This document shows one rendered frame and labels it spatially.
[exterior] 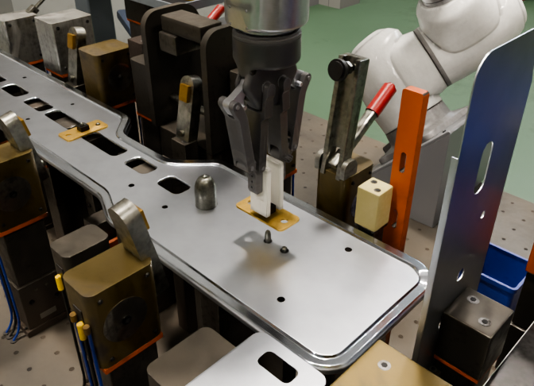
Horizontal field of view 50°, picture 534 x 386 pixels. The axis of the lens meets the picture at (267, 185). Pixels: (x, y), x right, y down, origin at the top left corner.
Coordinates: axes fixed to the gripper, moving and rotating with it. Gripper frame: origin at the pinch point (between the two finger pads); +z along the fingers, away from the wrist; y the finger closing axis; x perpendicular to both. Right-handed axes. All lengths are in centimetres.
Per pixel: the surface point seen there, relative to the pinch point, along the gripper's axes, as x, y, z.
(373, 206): 9.0, -11.0, 4.2
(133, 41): -56, -19, -1
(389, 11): -248, -418, 108
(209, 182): -11.5, -0.1, 4.5
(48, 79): -74, -8, 9
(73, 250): -18.2, 18.5, 9.8
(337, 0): -289, -392, 100
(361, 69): 1.8, -15.9, -11.5
